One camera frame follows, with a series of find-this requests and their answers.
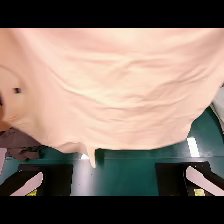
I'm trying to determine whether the pink T-shirt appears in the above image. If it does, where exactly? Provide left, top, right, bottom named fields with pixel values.
left=0, top=28, right=224, bottom=169

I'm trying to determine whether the pale pink garment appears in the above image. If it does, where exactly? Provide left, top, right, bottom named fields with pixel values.
left=0, top=147, right=8, bottom=176

